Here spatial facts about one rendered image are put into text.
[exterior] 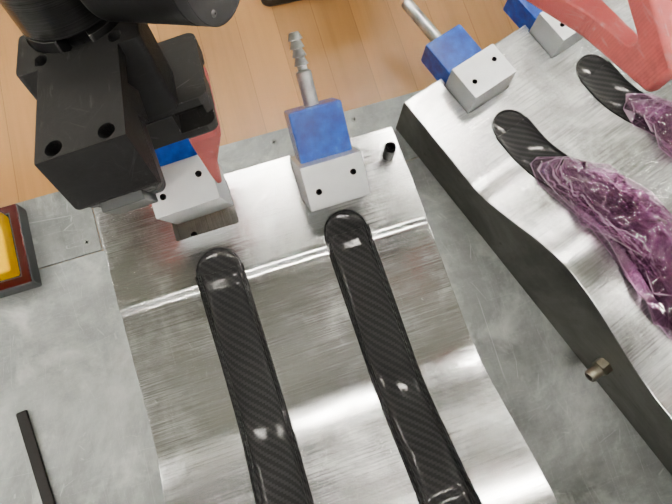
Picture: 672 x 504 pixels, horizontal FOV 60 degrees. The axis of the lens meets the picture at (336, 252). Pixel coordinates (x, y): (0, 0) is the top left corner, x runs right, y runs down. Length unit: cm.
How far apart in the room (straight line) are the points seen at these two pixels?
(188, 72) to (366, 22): 34
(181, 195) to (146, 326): 11
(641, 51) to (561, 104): 41
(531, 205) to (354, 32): 28
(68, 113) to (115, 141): 3
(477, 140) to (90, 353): 41
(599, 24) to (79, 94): 23
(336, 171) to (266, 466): 23
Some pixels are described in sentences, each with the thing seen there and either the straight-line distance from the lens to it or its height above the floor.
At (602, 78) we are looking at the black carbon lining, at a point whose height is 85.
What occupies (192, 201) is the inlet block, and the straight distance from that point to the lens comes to 44.
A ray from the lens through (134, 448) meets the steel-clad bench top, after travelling 57.
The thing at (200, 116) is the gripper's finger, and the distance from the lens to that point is 38.
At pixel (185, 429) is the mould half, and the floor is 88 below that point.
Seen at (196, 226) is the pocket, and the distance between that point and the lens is 52.
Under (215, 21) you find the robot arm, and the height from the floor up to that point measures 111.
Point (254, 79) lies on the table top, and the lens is 65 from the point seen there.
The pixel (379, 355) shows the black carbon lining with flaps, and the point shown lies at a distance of 47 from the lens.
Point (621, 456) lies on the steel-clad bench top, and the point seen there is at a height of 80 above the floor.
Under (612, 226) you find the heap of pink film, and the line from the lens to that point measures 52.
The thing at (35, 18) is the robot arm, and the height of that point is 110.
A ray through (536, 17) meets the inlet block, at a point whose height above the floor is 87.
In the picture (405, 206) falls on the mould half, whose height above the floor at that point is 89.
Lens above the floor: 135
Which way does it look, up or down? 75 degrees down
